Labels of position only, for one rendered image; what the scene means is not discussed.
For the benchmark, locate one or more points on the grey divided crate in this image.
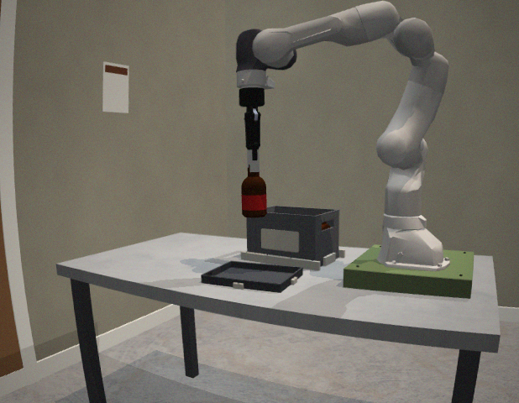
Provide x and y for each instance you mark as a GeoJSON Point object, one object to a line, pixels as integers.
{"type": "Point", "coordinates": [293, 232]}

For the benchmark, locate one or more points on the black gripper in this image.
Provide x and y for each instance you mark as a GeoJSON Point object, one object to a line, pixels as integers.
{"type": "Point", "coordinates": [250, 97]}

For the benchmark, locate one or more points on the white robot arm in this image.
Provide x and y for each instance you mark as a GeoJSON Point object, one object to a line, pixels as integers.
{"type": "Point", "coordinates": [405, 240]}

